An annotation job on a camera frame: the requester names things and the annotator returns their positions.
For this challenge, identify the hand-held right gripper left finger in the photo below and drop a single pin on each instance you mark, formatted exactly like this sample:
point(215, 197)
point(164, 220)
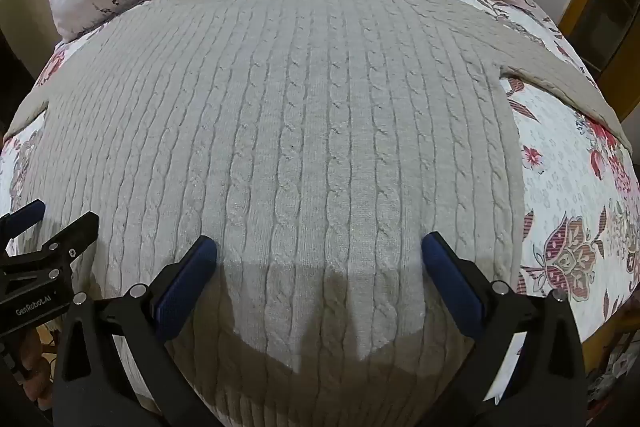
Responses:
point(184, 283)

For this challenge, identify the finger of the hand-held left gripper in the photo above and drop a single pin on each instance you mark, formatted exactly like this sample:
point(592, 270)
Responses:
point(70, 237)
point(24, 214)

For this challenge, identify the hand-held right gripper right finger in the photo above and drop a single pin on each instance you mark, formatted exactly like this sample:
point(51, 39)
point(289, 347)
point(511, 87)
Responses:
point(451, 283)

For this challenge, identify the person's left hand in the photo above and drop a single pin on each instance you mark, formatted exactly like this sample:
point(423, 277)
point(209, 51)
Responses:
point(32, 357)

